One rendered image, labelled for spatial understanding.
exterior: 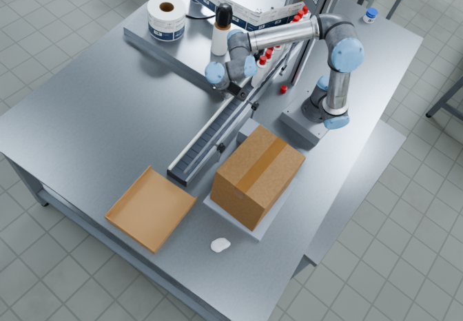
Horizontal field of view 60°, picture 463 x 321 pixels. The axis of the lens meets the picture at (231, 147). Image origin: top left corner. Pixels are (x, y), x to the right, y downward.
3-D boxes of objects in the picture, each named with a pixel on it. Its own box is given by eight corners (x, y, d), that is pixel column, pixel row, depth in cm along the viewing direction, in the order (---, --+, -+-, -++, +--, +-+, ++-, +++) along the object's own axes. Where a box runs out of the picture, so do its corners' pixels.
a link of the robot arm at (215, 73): (227, 77, 146) (205, 83, 147) (231, 85, 157) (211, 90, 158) (222, 57, 147) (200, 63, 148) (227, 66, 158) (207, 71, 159)
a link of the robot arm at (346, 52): (341, 105, 194) (357, 18, 147) (349, 131, 186) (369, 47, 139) (316, 109, 194) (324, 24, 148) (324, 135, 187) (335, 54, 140)
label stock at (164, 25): (187, 18, 228) (187, -3, 216) (182, 43, 218) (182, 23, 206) (151, 12, 227) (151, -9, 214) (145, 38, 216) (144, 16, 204)
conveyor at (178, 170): (324, -5, 262) (326, -10, 259) (335, 1, 261) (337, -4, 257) (169, 174, 182) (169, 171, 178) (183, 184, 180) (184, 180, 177)
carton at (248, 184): (249, 154, 192) (260, 123, 169) (289, 184, 187) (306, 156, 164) (209, 198, 178) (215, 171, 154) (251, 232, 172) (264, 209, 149)
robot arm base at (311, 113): (309, 94, 211) (315, 82, 202) (333, 109, 208) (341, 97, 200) (296, 112, 203) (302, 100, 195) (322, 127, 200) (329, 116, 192)
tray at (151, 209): (151, 168, 183) (150, 164, 180) (196, 200, 179) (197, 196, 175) (105, 218, 168) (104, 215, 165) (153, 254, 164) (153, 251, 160)
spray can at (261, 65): (254, 79, 212) (262, 52, 195) (262, 84, 211) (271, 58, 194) (249, 84, 210) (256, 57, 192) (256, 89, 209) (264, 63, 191)
